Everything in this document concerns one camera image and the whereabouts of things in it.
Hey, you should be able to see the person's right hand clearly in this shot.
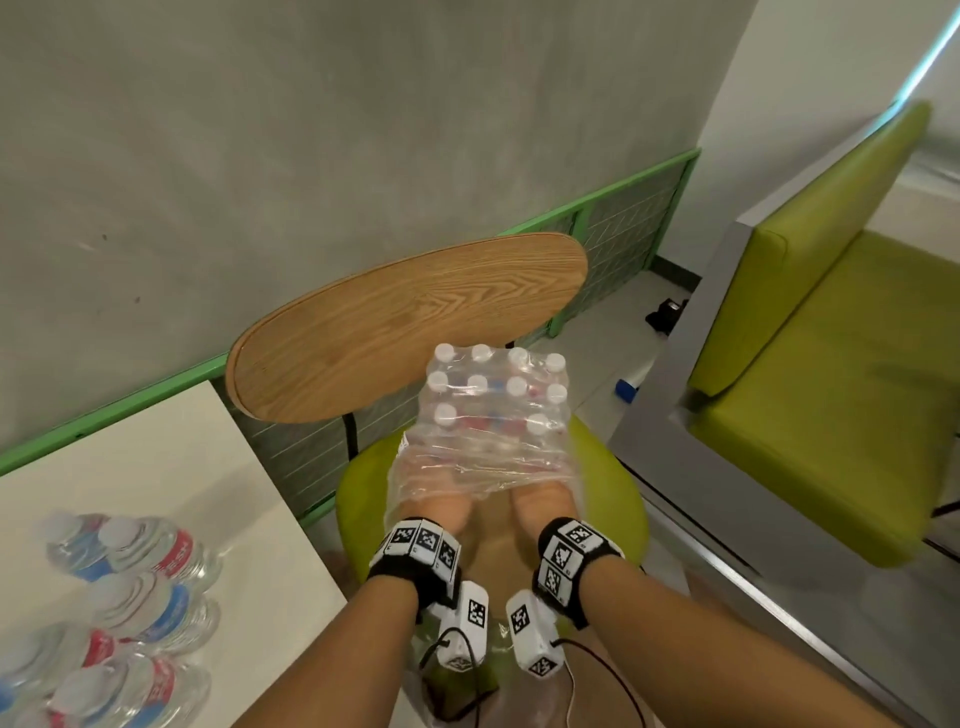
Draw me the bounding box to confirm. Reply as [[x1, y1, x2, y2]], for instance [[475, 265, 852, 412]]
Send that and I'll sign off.
[[512, 482, 584, 538]]

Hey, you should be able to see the person's left hand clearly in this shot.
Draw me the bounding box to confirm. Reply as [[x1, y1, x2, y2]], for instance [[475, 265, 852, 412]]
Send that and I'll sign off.
[[408, 482, 483, 531]]

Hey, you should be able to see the group of water bottles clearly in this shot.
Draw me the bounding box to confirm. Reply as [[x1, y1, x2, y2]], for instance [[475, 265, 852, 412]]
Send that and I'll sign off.
[[0, 509, 224, 728]]

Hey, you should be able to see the person's left forearm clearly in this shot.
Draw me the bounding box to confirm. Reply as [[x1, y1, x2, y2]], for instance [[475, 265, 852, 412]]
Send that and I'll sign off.
[[232, 573, 421, 728]]

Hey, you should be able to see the person's right forearm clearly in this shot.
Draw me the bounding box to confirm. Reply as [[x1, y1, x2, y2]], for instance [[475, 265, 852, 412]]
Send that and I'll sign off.
[[581, 554, 901, 728]]

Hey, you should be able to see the black marker-tag wristband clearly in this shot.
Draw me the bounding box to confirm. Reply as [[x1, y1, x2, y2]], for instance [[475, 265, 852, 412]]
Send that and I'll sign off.
[[365, 517, 463, 624], [532, 517, 625, 631]]

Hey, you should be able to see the brown cardboard sheet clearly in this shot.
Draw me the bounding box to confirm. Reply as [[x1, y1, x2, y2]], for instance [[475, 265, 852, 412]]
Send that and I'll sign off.
[[449, 491, 549, 601]]

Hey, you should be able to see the wooden-backed green seat chair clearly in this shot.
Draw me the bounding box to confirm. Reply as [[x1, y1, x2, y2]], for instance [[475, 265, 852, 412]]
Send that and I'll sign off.
[[224, 232, 650, 676]]

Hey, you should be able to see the black floor object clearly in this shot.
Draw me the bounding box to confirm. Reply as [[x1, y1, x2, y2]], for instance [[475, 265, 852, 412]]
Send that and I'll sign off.
[[646, 298, 690, 335]]

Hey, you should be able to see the white table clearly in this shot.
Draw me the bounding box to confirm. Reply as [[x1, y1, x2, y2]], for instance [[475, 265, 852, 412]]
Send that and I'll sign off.
[[0, 378, 350, 728]]

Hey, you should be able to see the green upholstered sofa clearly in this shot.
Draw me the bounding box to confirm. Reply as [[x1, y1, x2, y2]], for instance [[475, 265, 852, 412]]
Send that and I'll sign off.
[[686, 101, 960, 570]]

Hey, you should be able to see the green metal mesh fence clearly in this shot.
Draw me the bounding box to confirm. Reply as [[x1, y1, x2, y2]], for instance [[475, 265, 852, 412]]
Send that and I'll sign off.
[[0, 148, 703, 526]]

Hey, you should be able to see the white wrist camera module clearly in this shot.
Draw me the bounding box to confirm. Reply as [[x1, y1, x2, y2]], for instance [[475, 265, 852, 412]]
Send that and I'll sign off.
[[434, 581, 490, 673], [504, 588, 565, 680]]

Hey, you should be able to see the thin black cable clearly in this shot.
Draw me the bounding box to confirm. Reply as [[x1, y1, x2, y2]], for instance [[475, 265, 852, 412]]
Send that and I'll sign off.
[[416, 626, 496, 728], [551, 637, 646, 728]]

